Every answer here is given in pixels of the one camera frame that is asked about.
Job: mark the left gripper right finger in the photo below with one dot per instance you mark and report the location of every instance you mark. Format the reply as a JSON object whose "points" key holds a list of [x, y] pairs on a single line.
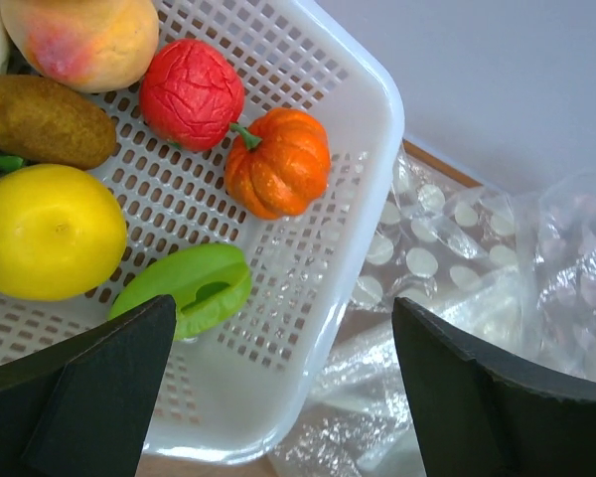
{"points": [[479, 410]]}

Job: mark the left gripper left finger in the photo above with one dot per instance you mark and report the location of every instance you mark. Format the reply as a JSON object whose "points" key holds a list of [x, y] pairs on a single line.
{"points": [[82, 407]]}

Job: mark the yellow lemon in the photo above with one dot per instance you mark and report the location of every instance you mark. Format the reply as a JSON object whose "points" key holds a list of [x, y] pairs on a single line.
{"points": [[62, 233]]}

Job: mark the green toy pepper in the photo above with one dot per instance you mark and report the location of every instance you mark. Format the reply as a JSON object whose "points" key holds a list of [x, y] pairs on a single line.
{"points": [[209, 282]]}

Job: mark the orange toy pumpkin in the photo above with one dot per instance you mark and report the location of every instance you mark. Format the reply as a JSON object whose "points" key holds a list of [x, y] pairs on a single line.
{"points": [[279, 164]]}

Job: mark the clear bag white dots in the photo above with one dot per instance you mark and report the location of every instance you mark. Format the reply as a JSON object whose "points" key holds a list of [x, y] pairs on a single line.
{"points": [[446, 247]]}

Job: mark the clear bag pink dots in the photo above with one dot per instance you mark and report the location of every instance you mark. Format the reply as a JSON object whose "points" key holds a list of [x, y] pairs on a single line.
{"points": [[556, 249]]}

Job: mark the brown kiwi potato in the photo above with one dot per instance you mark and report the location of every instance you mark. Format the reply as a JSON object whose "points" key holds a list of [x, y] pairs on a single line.
{"points": [[43, 121]]}

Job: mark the red strawberry toy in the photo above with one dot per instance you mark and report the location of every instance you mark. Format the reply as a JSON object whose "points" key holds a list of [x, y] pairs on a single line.
{"points": [[190, 95]]}

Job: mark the white plastic fruit basket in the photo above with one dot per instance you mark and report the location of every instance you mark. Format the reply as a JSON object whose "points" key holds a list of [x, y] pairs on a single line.
{"points": [[231, 394]]}

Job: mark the peach toy fruit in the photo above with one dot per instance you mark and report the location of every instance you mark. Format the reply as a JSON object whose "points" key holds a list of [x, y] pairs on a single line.
{"points": [[89, 46]]}

